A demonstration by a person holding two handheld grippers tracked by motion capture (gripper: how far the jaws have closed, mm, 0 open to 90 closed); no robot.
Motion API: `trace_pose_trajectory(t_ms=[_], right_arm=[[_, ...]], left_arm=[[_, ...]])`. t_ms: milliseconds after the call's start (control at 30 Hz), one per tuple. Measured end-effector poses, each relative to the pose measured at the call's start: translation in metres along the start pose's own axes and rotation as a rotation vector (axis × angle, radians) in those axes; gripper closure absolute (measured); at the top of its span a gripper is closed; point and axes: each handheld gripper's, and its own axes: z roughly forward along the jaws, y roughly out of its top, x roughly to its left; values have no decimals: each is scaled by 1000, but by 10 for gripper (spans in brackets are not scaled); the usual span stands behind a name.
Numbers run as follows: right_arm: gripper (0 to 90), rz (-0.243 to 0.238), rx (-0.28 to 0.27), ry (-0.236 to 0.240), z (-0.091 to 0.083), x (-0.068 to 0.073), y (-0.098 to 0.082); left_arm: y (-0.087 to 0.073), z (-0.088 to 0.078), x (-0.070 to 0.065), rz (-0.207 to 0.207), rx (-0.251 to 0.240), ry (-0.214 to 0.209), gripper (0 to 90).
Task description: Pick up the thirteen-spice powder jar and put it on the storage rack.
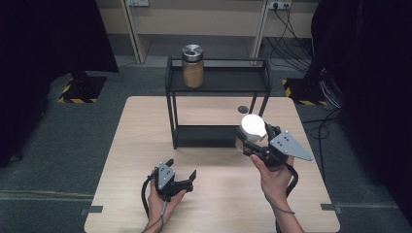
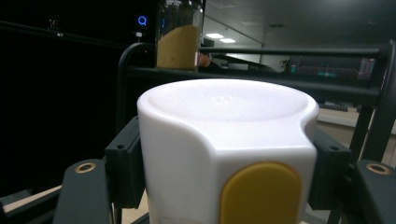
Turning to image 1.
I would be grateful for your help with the white wall socket with plugs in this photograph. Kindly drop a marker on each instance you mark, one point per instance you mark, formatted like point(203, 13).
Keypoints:
point(280, 4)

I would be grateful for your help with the black metal two-tier rack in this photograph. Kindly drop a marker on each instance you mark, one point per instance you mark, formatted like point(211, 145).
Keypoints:
point(226, 81)

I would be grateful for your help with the white desk frame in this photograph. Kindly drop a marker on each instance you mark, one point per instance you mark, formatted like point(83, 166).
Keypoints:
point(226, 22)

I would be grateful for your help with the person's right hand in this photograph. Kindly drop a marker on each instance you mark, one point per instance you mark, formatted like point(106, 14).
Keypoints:
point(275, 181)

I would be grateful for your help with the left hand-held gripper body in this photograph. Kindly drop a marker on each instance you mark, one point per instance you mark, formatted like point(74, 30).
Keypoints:
point(165, 181)

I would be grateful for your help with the black round table grommet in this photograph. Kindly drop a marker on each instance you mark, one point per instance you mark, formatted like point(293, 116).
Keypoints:
point(242, 109)

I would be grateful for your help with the jar with white lid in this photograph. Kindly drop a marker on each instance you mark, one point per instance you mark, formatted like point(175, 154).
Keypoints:
point(253, 127)

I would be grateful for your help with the glass jar with silver lid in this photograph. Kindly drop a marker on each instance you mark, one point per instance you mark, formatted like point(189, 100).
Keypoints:
point(193, 71)

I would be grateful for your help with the black curtain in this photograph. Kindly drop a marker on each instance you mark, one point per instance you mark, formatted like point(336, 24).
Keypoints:
point(48, 48)
point(379, 81)

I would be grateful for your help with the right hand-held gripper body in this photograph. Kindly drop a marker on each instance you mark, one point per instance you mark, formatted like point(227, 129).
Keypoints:
point(285, 145)

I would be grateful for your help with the person's left hand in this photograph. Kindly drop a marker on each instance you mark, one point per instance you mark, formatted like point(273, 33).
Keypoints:
point(162, 207)

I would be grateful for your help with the striped stand base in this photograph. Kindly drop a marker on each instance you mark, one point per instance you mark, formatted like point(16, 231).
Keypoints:
point(82, 89)
point(301, 92)

